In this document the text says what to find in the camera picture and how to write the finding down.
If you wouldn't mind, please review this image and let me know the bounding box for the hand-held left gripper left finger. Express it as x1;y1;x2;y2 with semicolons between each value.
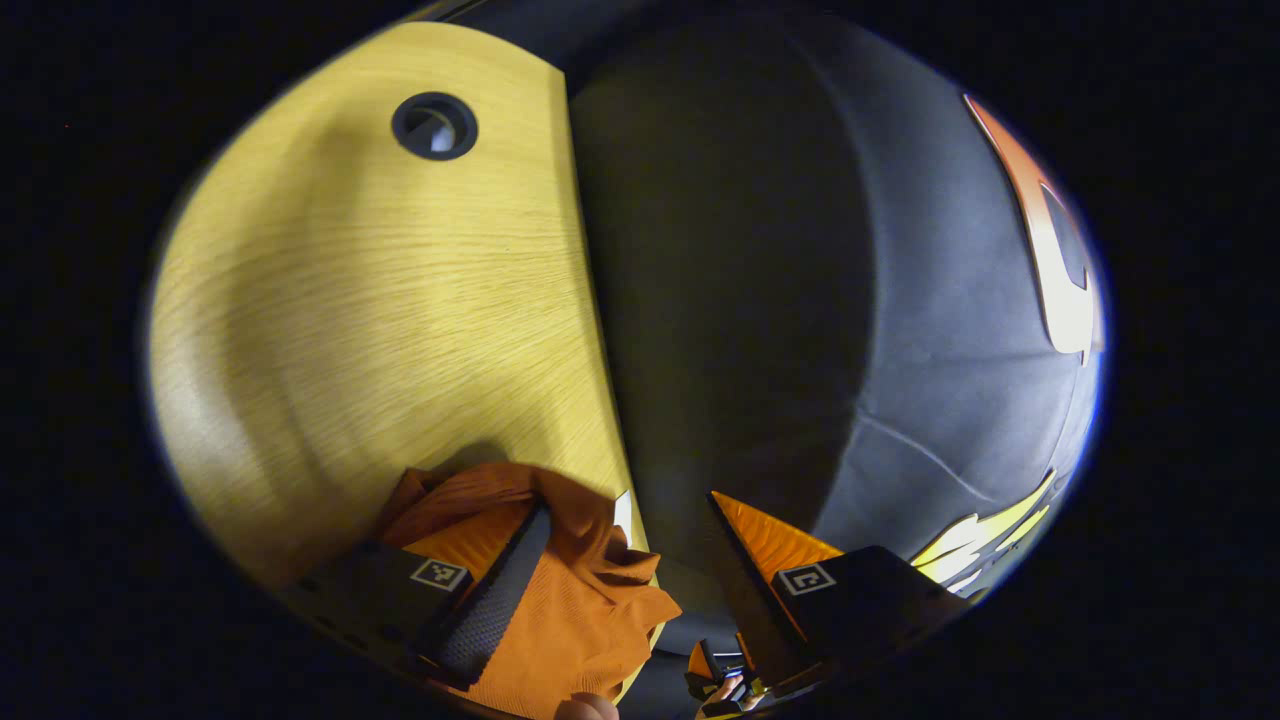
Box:
284;499;555;691

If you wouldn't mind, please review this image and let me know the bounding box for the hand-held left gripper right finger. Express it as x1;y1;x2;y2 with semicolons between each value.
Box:
707;489;972;701

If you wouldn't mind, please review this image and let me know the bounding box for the orange knit cardigan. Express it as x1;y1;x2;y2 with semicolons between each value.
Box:
374;461;684;720

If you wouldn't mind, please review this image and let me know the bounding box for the black backdrop cloth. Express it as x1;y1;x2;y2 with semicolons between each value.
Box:
438;0;1108;693

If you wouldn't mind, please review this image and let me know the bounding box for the black table cable grommet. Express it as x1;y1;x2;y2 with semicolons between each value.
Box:
391;92;479;162

